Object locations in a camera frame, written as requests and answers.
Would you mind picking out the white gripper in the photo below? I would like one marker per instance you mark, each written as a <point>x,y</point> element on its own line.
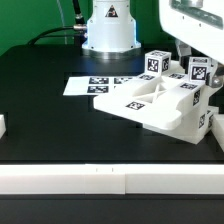
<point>201,28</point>

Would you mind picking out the white tagged cube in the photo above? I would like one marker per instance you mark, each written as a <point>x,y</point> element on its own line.
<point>198,68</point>
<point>157,62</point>

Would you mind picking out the white chair back frame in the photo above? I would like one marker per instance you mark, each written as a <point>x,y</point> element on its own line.
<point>162,101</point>

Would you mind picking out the white chair seat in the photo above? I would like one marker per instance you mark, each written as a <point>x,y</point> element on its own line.
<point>196,124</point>

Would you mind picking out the white block right edge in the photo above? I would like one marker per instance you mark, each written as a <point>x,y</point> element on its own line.
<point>218,129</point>

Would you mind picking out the white block edge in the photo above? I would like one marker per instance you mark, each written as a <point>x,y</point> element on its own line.
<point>218,129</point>
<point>2,125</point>

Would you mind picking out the marker sheet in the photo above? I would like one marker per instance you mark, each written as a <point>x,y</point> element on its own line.
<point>93,85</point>

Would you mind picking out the white block left edge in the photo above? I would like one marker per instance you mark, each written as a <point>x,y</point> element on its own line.
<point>2,125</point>

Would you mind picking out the white front rail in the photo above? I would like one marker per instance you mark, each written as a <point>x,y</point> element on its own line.
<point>112,179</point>

